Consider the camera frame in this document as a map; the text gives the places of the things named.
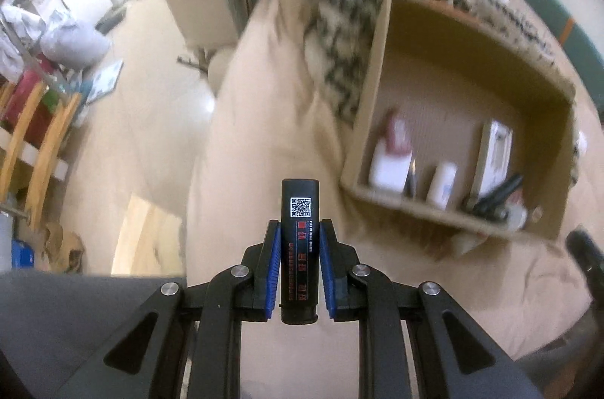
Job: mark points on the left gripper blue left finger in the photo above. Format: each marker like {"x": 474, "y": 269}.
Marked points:
{"x": 272, "y": 257}

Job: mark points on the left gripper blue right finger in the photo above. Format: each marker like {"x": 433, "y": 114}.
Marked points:
{"x": 326, "y": 257}

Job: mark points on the black rectangular lighter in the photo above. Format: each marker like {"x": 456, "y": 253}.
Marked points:
{"x": 299, "y": 234}

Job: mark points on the white charger plug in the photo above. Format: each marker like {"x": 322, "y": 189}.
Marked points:
{"x": 516, "y": 217}

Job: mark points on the white earbuds case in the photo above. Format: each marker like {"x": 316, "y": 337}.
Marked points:
{"x": 389, "y": 171}

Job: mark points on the black gold battery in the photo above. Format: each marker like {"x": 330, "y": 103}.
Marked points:
{"x": 412, "y": 183}

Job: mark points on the black cable device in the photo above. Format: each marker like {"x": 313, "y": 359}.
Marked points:
{"x": 492, "y": 206}

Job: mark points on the white pill bottle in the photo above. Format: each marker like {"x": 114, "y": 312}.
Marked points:
{"x": 441, "y": 185}

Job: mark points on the white remote control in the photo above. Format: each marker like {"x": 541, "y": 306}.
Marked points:
{"x": 493, "y": 158}

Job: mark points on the pink perfume bottle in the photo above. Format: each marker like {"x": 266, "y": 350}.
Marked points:
{"x": 397, "y": 138}

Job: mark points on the teal cushion with orange stripe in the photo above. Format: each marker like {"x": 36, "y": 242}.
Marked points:
{"x": 578, "y": 47}

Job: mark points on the brown cardboard box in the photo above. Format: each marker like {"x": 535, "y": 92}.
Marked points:
{"x": 448, "y": 75}

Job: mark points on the white bathroom scale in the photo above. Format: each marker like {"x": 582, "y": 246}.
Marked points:
{"x": 104, "y": 81}

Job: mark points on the patterned fuzzy blanket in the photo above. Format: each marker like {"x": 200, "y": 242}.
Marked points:
{"x": 340, "y": 33}

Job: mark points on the white plastic bag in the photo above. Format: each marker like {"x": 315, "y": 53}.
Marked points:
{"x": 74, "y": 45}

